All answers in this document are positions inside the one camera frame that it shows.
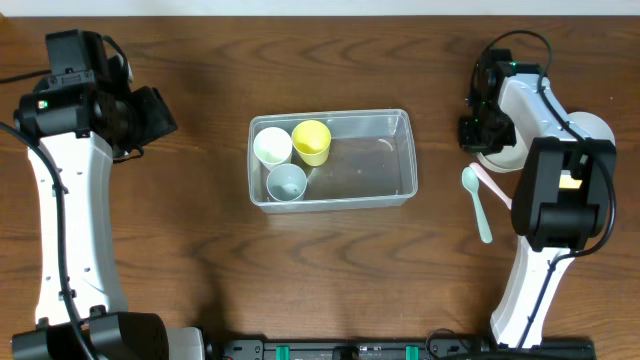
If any mint green plastic spoon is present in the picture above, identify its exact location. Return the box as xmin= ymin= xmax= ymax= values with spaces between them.
xmin=461 ymin=167 xmax=493 ymax=244

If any yellow plastic bowl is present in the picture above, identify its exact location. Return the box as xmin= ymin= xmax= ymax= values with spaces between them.
xmin=559 ymin=170 xmax=582 ymax=189

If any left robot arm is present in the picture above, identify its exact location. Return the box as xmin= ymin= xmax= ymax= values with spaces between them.
xmin=8 ymin=30 xmax=207 ymax=359

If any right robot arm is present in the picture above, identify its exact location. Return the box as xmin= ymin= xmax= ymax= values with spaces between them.
xmin=458 ymin=49 xmax=617 ymax=349

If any white plastic cup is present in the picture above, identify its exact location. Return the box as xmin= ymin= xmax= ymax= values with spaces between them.
xmin=253 ymin=127 xmax=293 ymax=171

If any clear plastic container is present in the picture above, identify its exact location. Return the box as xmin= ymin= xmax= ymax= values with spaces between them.
xmin=247 ymin=109 xmax=418 ymax=213

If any left black cable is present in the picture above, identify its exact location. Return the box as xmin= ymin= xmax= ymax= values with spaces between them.
xmin=0 ymin=68 xmax=96 ymax=360

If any grey plastic bowl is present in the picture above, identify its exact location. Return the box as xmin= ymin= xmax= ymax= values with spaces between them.
xmin=569 ymin=111 xmax=616 ymax=145

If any right black cable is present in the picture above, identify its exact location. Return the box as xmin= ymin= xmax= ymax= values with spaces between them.
xmin=469 ymin=29 xmax=617 ymax=350

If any yellow plastic cup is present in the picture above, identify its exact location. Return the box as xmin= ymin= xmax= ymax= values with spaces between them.
xmin=291 ymin=120 xmax=331 ymax=167

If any grey plastic cup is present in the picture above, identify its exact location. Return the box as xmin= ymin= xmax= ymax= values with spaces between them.
xmin=266 ymin=163 xmax=307 ymax=202

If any white plastic bowl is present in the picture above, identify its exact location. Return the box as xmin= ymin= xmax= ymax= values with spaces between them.
xmin=477 ymin=144 xmax=528 ymax=173

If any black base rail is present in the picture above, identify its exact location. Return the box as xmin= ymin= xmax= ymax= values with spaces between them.
xmin=204 ymin=330 xmax=597 ymax=360

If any pink plastic fork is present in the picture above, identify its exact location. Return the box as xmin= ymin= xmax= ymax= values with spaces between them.
xmin=469 ymin=162 xmax=512 ymax=209

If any black cable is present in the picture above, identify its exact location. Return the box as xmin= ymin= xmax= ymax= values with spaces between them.
xmin=0 ymin=68 xmax=96 ymax=360
xmin=469 ymin=29 xmax=617 ymax=350

